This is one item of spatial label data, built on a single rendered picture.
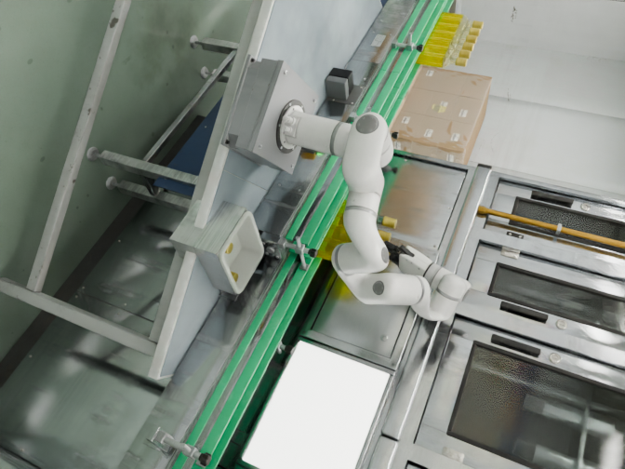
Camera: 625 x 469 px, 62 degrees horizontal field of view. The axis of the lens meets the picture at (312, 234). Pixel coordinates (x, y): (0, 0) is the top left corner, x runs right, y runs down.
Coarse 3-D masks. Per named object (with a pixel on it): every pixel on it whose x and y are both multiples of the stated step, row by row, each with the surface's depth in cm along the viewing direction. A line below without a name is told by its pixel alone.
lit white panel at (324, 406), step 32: (320, 352) 169; (288, 384) 164; (320, 384) 163; (352, 384) 162; (384, 384) 161; (288, 416) 158; (320, 416) 157; (352, 416) 156; (256, 448) 154; (288, 448) 153; (320, 448) 152; (352, 448) 151
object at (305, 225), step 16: (432, 0) 234; (416, 16) 228; (416, 32) 221; (400, 48) 216; (384, 64) 211; (400, 64) 210; (384, 80) 206; (368, 96) 201; (384, 96) 200; (336, 160) 183; (320, 176) 179; (336, 176) 178; (320, 192) 175; (336, 192) 175; (304, 208) 172; (320, 208) 171; (304, 224) 168; (304, 240) 164
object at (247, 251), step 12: (252, 216) 151; (240, 228) 157; (252, 228) 155; (228, 240) 142; (240, 240) 163; (252, 240) 160; (240, 252) 165; (252, 252) 165; (228, 264) 161; (240, 264) 162; (252, 264) 162; (228, 276) 148; (240, 276) 160; (240, 288) 157
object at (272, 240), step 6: (264, 234) 165; (270, 234) 165; (264, 240) 164; (270, 240) 163; (276, 240) 163; (264, 246) 167; (270, 246) 165; (276, 246) 164; (264, 252) 171; (270, 252) 168; (276, 252) 167; (282, 252) 167; (276, 258) 170; (282, 258) 169
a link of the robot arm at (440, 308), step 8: (424, 280) 144; (424, 288) 142; (424, 296) 142; (432, 296) 156; (440, 296) 153; (416, 304) 144; (424, 304) 145; (432, 304) 155; (440, 304) 153; (448, 304) 153; (456, 304) 154; (416, 312) 151; (424, 312) 147; (432, 312) 153; (440, 312) 154; (448, 312) 154; (432, 320) 151; (440, 320) 153
